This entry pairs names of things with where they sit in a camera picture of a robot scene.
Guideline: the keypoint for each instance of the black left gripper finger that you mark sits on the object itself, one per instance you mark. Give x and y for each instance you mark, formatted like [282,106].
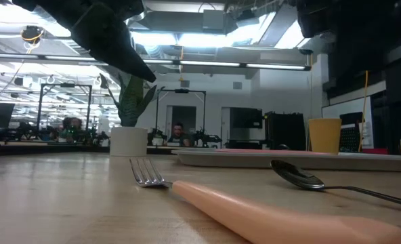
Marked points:
[112,44]

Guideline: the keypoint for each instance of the pink round plate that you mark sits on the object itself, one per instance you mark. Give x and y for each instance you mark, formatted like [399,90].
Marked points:
[271,151]

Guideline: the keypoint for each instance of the dark metal spoon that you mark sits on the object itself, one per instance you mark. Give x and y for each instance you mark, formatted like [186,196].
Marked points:
[298,178]

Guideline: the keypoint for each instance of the yellow plastic cup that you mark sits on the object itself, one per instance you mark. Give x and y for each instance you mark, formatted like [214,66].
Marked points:
[324,135]

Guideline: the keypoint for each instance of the black background robot arm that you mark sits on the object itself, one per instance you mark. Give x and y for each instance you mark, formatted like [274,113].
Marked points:
[207,138]
[157,135]

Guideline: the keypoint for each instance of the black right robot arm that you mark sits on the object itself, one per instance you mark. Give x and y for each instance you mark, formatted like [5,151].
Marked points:
[363,34]

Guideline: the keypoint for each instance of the grey plastic tray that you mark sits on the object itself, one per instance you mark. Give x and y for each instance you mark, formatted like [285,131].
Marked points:
[254,161]

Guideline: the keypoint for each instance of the orange ringed ceiling device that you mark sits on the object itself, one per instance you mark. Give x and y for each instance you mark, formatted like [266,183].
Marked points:
[32,34]

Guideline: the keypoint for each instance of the green snake plant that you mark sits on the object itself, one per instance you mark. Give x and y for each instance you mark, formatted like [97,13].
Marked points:
[132,105]

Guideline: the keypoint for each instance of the person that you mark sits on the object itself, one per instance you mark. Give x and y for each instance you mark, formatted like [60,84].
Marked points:
[178,133]
[72,128]

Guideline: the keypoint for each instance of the white plant pot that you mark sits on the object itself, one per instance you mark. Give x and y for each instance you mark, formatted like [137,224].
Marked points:
[128,141]

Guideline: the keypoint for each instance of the grey door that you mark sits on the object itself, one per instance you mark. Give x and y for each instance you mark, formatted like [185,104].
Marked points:
[183,117]

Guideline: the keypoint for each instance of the long ceiling light strip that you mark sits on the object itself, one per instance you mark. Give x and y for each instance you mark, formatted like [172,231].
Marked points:
[221,63]

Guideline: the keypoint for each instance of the black cabinet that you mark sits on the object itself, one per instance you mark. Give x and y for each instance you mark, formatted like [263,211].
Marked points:
[285,130]

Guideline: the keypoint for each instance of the white board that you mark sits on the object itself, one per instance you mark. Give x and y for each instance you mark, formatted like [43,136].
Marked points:
[332,110]

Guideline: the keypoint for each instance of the black mesh chair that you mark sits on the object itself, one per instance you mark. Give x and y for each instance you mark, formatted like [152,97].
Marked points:
[349,135]

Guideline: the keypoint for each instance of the red flat object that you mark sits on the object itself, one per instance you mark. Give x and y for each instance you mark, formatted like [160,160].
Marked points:
[375,151]

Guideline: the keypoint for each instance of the black metal rig frame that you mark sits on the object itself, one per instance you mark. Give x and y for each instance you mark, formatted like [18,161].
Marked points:
[157,112]
[40,112]

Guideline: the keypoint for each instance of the black table frame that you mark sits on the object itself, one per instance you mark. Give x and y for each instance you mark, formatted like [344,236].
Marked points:
[51,149]

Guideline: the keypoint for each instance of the black wall screen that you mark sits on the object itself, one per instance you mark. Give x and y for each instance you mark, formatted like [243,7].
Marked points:
[246,118]

